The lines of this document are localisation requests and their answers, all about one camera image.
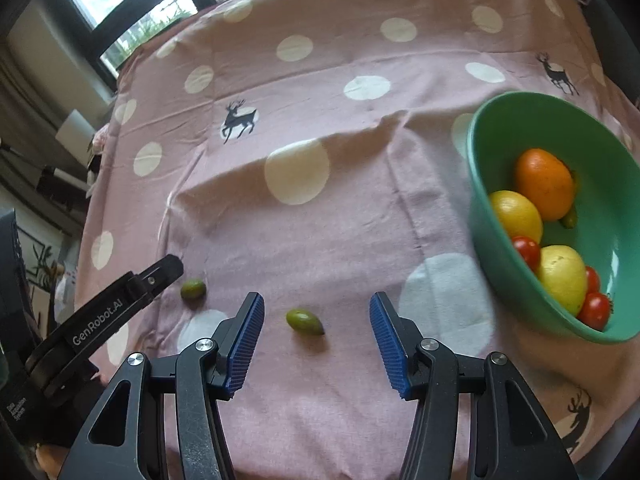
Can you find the red cherry tomato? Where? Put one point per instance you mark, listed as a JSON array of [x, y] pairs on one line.
[[595, 310], [526, 251], [593, 280]]

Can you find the white plastic bag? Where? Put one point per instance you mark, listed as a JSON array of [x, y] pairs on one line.
[[65, 287]]

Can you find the pink polka dot deer cloth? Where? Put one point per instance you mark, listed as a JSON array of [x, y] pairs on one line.
[[350, 235]]

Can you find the plant print wall panel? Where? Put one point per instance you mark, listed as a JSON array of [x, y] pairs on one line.
[[40, 257]]

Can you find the green plastic bowl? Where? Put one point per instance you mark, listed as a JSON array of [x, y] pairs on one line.
[[615, 200]]

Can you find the black device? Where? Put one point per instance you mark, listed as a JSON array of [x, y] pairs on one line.
[[60, 182]]

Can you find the pointed green olive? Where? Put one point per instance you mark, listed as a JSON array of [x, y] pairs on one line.
[[304, 321]]

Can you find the yellow lemon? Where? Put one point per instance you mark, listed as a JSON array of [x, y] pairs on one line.
[[515, 215]]

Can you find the pink crumpled cloth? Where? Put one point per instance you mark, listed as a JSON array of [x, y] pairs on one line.
[[97, 147]]

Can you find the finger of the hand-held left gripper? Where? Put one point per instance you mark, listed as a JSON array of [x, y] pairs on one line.
[[160, 277]]

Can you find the green plants outside window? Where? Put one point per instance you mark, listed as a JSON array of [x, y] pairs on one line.
[[140, 32]]

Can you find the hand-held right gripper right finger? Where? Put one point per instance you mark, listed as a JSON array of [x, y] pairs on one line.
[[387, 345]]

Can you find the orange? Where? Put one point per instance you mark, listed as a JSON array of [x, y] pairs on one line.
[[545, 185]]

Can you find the person's left hand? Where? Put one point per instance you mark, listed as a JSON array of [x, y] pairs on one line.
[[47, 459]]

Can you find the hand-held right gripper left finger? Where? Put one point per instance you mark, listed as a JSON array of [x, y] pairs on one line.
[[245, 345]]

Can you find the round green olive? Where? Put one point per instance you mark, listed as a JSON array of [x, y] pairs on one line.
[[569, 219], [192, 290]]

